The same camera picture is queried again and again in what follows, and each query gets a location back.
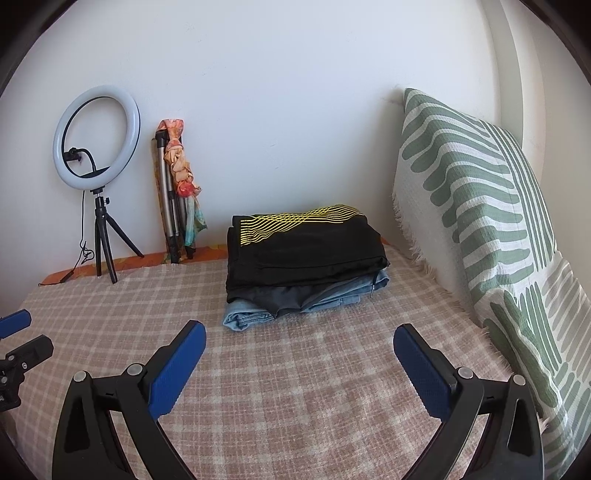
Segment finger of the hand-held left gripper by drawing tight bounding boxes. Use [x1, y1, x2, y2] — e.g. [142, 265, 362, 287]
[0, 310, 32, 339]
[4, 336, 54, 373]

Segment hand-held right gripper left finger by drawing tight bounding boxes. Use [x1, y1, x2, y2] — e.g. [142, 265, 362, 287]
[52, 320, 207, 480]

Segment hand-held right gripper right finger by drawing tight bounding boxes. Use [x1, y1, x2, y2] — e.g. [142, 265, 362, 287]
[392, 323, 546, 480]

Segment black pants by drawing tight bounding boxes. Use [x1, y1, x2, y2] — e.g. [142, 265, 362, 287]
[226, 202, 391, 304]

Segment folded blue jeans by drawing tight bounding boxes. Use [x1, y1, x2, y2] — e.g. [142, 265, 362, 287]
[223, 270, 391, 332]

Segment beige plaid blanket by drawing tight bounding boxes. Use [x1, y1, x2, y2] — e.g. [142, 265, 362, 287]
[9, 244, 550, 480]

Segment folded black shiny garment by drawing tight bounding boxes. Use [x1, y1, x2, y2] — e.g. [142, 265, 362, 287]
[228, 281, 352, 319]

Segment black mini tripod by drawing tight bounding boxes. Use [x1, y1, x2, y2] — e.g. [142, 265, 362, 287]
[68, 187, 145, 284]

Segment green and white patterned pillow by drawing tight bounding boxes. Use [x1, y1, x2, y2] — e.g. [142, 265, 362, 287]
[392, 88, 591, 472]

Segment folded tripod with colourful cloth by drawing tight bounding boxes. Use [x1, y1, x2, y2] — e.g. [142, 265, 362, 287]
[158, 119, 208, 247]

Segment black cable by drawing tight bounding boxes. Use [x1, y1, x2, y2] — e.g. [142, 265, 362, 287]
[39, 191, 95, 287]

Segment white ring light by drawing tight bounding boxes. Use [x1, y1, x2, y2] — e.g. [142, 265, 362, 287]
[52, 85, 140, 191]

